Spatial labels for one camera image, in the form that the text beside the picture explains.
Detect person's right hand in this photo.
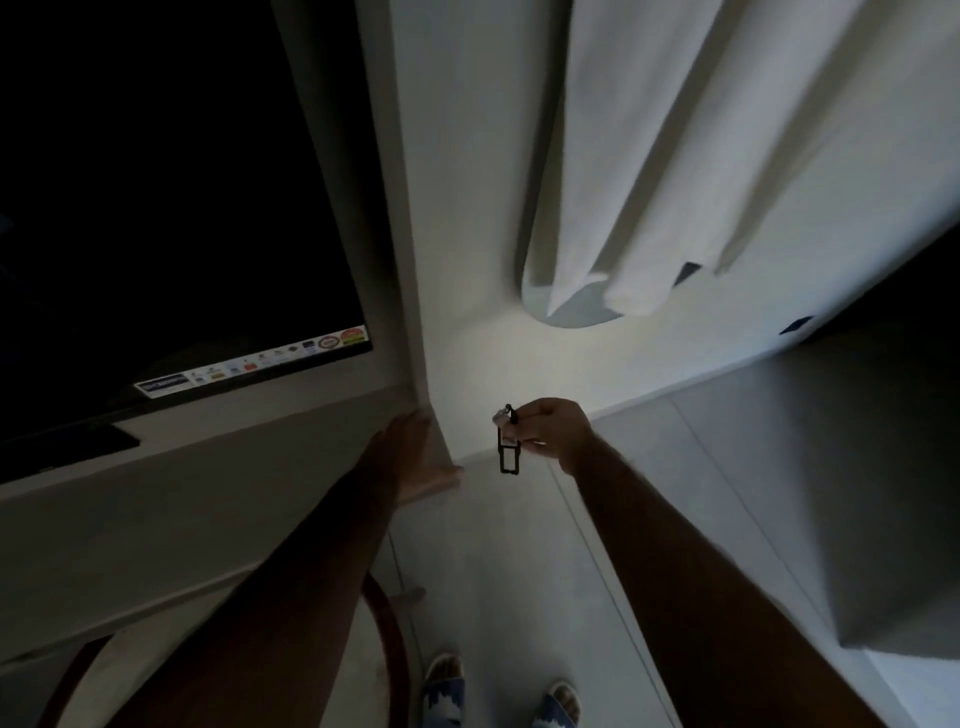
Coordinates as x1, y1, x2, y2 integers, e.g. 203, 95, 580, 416
513, 398, 595, 478

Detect person's left hand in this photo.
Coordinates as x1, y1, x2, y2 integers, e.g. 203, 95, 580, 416
363, 408, 465, 506

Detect small black flashlight with strap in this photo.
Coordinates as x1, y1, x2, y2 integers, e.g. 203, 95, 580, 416
492, 404, 522, 477

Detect person's right forearm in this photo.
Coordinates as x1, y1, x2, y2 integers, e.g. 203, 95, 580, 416
564, 433, 915, 728

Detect person's left forearm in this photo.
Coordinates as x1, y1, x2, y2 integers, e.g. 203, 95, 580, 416
112, 459, 400, 728

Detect person's left sandal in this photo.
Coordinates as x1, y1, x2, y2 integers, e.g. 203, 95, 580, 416
419, 653, 466, 728

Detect person's sandal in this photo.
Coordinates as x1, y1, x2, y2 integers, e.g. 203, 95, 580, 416
419, 653, 466, 728
531, 679, 582, 728

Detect strip of stickers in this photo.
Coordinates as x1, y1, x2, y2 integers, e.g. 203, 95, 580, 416
134, 324, 370, 399

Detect white television shelf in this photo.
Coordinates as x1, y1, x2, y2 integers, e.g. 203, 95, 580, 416
0, 386, 451, 665

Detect person's right sandal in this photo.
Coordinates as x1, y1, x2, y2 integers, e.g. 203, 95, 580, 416
531, 679, 582, 728

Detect white curtain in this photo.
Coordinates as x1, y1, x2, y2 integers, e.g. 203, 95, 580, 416
518, 0, 960, 329

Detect black flat screen television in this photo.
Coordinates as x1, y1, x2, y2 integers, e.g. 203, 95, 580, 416
0, 0, 374, 486

